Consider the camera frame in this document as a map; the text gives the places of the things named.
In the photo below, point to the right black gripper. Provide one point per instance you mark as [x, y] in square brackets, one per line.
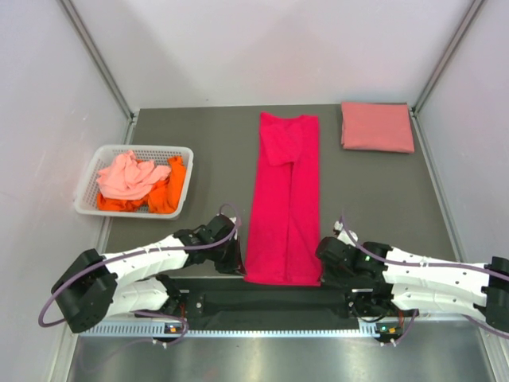
[328, 278]

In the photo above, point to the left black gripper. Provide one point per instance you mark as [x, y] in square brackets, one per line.
[235, 263]

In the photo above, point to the magenta t shirt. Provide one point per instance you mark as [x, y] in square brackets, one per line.
[285, 224]

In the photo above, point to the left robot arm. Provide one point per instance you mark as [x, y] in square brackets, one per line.
[98, 286]

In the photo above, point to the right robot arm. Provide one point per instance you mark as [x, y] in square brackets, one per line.
[413, 282]

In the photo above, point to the orange t shirt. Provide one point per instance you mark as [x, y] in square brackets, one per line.
[163, 198]

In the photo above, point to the folded salmon pink t shirt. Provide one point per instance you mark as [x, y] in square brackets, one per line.
[377, 127]

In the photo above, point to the light pink t shirt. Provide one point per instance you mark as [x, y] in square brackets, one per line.
[129, 179]

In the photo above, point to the white plastic basket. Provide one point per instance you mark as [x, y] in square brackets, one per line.
[86, 198]

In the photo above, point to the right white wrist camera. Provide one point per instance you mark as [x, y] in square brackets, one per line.
[344, 235]

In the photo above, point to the slotted cable duct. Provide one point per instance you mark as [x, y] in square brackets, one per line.
[161, 329]

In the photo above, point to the aluminium frame rail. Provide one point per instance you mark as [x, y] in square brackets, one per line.
[467, 20]
[73, 15]

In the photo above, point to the left aluminium frame rail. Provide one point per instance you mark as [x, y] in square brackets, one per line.
[73, 15]

